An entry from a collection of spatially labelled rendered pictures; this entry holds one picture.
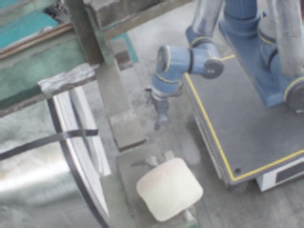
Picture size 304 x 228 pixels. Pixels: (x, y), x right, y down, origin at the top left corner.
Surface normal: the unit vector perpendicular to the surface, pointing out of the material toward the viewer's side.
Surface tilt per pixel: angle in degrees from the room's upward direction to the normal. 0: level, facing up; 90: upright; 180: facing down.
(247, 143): 0
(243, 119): 0
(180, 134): 0
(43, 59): 90
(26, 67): 90
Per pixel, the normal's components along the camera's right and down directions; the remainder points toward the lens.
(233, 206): -0.20, -0.60
